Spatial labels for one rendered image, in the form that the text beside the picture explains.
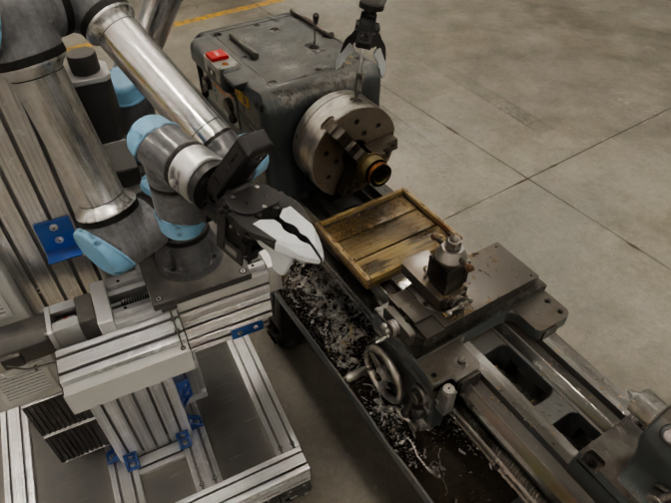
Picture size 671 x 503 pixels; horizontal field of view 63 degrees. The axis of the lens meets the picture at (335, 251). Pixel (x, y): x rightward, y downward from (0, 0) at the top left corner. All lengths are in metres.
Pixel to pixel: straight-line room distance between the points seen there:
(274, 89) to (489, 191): 2.03
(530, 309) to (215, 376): 1.24
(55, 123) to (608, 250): 2.85
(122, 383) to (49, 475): 1.00
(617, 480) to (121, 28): 1.27
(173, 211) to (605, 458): 1.01
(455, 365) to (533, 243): 1.86
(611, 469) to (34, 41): 1.33
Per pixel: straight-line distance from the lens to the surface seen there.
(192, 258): 1.24
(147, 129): 0.83
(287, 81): 1.80
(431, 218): 1.83
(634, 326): 2.98
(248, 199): 0.70
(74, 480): 2.20
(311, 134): 1.69
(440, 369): 1.41
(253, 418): 2.14
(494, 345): 1.58
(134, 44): 1.01
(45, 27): 1.02
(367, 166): 1.65
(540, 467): 1.40
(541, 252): 3.16
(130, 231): 1.10
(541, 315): 1.60
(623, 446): 1.40
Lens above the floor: 2.06
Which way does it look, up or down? 44 degrees down
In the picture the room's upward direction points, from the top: straight up
